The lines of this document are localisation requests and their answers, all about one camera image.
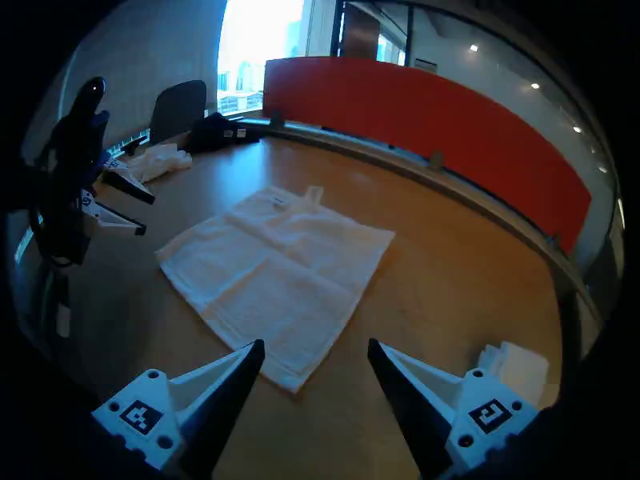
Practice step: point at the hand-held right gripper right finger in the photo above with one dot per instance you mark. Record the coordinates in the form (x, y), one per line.
(450, 400)

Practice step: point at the stack of white towels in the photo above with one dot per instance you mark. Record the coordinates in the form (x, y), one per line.
(515, 370)

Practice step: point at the heap of white towels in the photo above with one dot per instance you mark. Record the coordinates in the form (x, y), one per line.
(157, 162)

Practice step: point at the white towel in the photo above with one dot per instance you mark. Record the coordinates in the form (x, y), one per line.
(280, 270)

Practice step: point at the red desk screen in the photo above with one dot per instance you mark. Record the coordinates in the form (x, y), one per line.
(440, 135)

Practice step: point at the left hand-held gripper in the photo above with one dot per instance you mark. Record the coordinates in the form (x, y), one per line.
(70, 175)

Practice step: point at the grey office chair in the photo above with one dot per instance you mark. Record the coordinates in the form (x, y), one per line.
(177, 112)

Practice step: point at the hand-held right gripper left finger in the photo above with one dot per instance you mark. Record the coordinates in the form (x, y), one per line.
(165, 405)

